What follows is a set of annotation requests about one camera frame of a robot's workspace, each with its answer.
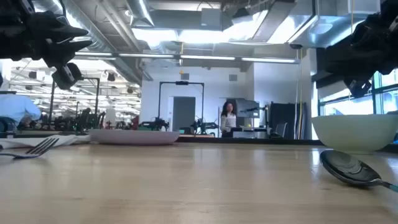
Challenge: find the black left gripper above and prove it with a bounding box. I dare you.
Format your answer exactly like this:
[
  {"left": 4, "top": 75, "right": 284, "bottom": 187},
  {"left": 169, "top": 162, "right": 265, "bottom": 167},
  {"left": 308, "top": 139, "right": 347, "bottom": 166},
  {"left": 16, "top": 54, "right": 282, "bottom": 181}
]
[{"left": 0, "top": 12, "right": 93, "bottom": 68}]

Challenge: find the black gantry frame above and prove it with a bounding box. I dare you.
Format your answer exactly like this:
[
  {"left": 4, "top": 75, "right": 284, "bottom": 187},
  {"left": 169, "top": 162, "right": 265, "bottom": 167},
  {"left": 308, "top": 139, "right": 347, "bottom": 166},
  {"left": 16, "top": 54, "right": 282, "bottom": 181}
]
[
  {"left": 49, "top": 77, "right": 101, "bottom": 125},
  {"left": 157, "top": 80, "right": 205, "bottom": 131}
]

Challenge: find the person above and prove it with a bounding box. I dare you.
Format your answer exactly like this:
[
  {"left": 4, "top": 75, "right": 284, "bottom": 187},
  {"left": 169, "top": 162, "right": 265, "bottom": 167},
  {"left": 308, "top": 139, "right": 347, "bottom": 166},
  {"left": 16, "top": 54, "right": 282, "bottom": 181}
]
[
  {"left": 0, "top": 93, "right": 42, "bottom": 131},
  {"left": 220, "top": 101, "right": 238, "bottom": 139}
]

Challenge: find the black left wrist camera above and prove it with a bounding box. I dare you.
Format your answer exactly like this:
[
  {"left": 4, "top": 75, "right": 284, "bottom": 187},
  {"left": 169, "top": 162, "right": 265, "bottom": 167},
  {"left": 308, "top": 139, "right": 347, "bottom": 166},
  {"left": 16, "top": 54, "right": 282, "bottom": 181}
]
[{"left": 51, "top": 62, "right": 84, "bottom": 91}]

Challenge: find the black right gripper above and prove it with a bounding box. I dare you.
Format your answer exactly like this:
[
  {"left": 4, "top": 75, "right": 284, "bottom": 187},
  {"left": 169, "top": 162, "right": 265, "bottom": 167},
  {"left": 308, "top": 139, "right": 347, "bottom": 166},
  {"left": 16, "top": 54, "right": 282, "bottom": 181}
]
[{"left": 325, "top": 12, "right": 398, "bottom": 80}]

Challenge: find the long ceiling light tube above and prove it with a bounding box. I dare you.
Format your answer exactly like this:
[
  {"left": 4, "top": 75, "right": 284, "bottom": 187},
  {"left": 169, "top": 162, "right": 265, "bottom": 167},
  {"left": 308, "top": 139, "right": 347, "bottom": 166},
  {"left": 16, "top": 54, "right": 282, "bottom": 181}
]
[
  {"left": 180, "top": 54, "right": 236, "bottom": 62},
  {"left": 241, "top": 57, "right": 300, "bottom": 64},
  {"left": 118, "top": 52, "right": 175, "bottom": 59},
  {"left": 74, "top": 51, "right": 118, "bottom": 58}
]

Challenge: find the grey door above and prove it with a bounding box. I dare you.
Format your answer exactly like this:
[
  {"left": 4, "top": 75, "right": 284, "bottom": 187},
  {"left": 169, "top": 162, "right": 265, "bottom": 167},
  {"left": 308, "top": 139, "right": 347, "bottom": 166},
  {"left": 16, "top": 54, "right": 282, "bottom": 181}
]
[{"left": 172, "top": 96, "right": 197, "bottom": 131}]

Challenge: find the pale green bowl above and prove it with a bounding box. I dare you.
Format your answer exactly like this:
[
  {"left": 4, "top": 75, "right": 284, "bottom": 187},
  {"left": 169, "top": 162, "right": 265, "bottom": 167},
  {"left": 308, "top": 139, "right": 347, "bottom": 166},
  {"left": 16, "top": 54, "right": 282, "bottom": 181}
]
[{"left": 311, "top": 114, "right": 398, "bottom": 153}]

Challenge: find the white paper napkin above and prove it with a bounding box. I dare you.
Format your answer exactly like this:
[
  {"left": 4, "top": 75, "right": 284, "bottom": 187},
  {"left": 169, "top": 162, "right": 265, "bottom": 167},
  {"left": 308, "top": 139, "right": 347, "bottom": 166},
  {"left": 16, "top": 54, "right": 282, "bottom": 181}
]
[{"left": 0, "top": 133, "right": 91, "bottom": 149}]

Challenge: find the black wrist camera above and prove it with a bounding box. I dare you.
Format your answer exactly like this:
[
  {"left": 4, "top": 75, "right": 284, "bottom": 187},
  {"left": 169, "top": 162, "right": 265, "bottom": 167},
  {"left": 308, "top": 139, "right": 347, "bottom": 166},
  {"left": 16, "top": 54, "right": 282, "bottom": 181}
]
[
  {"left": 343, "top": 77, "right": 373, "bottom": 98},
  {"left": 51, "top": 62, "right": 84, "bottom": 91}
]

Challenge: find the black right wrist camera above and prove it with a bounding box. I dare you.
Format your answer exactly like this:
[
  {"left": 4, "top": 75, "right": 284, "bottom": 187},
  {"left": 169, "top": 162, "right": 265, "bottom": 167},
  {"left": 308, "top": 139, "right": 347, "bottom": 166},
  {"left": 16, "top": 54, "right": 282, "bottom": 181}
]
[{"left": 343, "top": 77, "right": 373, "bottom": 98}]

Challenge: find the grey office chair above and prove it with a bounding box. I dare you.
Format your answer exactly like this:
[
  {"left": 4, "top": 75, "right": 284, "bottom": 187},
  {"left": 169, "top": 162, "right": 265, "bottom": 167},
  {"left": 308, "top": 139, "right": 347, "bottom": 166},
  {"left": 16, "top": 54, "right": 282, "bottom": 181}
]
[{"left": 275, "top": 122, "right": 289, "bottom": 138}]

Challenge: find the purple plate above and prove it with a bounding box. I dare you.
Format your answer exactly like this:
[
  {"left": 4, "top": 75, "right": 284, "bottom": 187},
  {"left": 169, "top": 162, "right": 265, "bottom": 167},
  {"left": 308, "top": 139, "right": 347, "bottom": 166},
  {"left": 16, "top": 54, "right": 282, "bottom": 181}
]
[{"left": 88, "top": 129, "right": 181, "bottom": 146}]

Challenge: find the silver ventilation duct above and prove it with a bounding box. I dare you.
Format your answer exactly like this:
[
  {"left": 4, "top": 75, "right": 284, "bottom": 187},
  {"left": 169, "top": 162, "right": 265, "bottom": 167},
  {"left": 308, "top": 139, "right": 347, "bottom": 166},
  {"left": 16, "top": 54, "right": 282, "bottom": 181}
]
[{"left": 32, "top": 0, "right": 144, "bottom": 85}]

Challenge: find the black spoon with teal handle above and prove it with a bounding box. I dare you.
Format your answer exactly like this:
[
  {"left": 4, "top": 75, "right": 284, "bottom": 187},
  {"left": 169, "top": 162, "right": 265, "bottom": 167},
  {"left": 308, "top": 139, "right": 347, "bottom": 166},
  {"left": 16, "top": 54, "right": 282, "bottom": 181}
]
[{"left": 319, "top": 149, "right": 398, "bottom": 193}]

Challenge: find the grey monitor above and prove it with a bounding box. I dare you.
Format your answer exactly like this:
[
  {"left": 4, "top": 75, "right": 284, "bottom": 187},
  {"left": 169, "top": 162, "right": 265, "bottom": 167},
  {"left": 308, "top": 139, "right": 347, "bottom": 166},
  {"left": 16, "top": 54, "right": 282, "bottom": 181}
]
[{"left": 235, "top": 98, "right": 261, "bottom": 119}]

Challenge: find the blue-green toothbrush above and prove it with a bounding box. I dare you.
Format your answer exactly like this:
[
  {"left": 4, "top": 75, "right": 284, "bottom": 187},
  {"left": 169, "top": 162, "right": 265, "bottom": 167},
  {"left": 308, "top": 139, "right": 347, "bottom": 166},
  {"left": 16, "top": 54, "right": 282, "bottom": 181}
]
[{"left": 0, "top": 137, "right": 60, "bottom": 160}]

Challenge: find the black aluminium table frame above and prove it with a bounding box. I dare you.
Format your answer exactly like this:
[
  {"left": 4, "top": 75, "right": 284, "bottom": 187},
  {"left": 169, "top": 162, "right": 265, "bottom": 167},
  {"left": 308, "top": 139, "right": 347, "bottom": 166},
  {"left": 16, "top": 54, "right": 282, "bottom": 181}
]
[{"left": 0, "top": 131, "right": 398, "bottom": 153}]

